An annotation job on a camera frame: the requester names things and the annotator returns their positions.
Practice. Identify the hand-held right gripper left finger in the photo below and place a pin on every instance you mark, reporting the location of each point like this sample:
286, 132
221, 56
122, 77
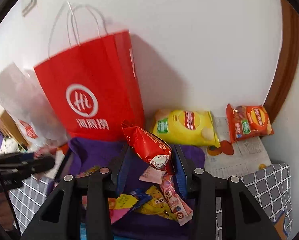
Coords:
119, 177

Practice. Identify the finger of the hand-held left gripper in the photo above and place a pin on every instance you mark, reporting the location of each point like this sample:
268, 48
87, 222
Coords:
17, 158
37, 166

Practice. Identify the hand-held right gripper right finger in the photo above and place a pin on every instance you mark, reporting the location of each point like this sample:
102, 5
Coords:
180, 177

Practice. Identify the long pink candy pack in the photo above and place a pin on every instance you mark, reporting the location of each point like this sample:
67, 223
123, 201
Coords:
174, 200

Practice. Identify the pink white cake packet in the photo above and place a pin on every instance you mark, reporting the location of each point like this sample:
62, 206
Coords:
152, 176

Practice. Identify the red snack packet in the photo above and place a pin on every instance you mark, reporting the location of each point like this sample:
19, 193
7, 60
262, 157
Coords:
149, 147

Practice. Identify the person's left hand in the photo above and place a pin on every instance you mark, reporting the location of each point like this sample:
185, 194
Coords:
0, 205

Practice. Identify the white patterned cloth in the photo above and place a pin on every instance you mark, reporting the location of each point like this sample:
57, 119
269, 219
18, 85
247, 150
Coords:
9, 145

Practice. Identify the purple towel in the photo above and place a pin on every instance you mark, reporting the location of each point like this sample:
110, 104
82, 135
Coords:
94, 152

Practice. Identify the yellow chip bag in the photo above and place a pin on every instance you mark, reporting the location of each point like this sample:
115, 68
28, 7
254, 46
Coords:
187, 127

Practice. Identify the white plastic bag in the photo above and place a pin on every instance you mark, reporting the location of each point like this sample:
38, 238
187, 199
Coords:
19, 100

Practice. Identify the printed newspaper sheet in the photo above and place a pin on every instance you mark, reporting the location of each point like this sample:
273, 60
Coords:
242, 155

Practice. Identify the grey checked blanket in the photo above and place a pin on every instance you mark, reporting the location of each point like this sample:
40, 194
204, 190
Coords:
264, 187

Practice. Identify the orange chip bag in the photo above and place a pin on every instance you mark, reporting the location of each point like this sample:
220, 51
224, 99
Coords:
249, 123

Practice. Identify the red paper bag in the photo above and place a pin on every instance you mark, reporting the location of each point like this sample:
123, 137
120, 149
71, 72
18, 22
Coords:
89, 80

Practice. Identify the brown wooden door frame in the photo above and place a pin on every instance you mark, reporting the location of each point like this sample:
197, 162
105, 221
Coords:
287, 67

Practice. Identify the white wall switch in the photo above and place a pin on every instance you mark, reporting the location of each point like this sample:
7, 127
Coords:
29, 3

